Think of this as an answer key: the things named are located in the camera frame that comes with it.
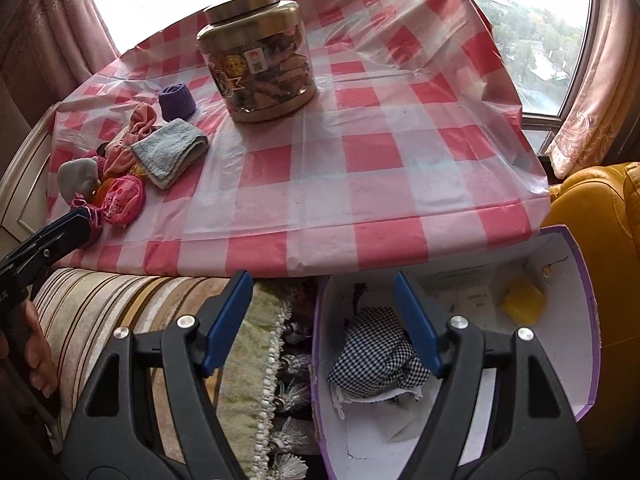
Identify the green fringed cloth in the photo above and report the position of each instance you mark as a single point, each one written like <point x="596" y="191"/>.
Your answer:
<point x="250" y="360"/>

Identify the pink white checkered tablecloth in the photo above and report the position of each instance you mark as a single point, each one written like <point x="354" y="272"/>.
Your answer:
<point x="350" y="160"/>

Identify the gold lidded snack jar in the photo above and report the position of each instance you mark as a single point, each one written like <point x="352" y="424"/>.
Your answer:
<point x="255" y="60"/>

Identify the yellow sponge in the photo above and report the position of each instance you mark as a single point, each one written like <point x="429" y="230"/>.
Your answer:
<point x="524" y="301"/>

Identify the light blue folded towel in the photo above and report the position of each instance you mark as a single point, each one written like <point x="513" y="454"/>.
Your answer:
<point x="167" y="152"/>

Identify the cream wooden panel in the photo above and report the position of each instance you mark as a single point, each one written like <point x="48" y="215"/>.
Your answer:
<point x="22" y="185"/>

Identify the grey cloth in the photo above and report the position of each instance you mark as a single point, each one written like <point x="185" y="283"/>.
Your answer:
<point x="77" y="177"/>

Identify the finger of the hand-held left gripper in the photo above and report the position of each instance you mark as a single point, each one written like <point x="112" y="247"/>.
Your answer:
<point x="55" y="240"/>

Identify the dark window frame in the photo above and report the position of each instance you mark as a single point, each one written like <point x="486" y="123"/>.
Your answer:
<point x="597" y="35"/>

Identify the orange soft pouch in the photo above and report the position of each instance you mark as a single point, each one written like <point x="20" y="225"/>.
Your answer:
<point x="101" y="191"/>

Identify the person's left hand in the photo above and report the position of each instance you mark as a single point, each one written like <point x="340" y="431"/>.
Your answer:
<point x="37" y="360"/>

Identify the yellow leather sofa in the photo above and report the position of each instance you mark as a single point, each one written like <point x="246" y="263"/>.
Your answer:
<point x="600" y="220"/>

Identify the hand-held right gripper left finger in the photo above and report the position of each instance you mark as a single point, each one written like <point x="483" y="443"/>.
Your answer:
<point x="227" y="325"/>

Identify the pink fabric sock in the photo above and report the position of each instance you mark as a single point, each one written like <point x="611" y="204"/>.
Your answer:
<point x="125" y="152"/>

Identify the purple rimmed white box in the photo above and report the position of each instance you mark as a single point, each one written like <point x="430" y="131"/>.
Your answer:
<point x="550" y="370"/>

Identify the white card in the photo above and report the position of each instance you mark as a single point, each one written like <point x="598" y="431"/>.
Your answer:
<point x="472" y="300"/>

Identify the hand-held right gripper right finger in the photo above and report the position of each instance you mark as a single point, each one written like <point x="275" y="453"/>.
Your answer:
<point x="417" y="325"/>

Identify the black white checked cloth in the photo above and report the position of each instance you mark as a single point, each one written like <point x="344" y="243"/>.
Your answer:
<point x="375" y="350"/>

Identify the striped beige blanket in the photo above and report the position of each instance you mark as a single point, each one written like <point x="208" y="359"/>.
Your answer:
<point x="100" y="305"/>

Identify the pink embroidered curtain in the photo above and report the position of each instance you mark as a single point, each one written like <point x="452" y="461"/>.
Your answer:
<point x="605" y="85"/>
<point x="45" y="25"/>

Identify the pink printed round pouch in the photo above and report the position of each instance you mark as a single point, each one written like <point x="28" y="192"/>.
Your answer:
<point x="125" y="200"/>

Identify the magenta patterned cloth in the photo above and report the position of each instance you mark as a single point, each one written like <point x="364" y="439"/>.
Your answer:
<point x="92" y="212"/>

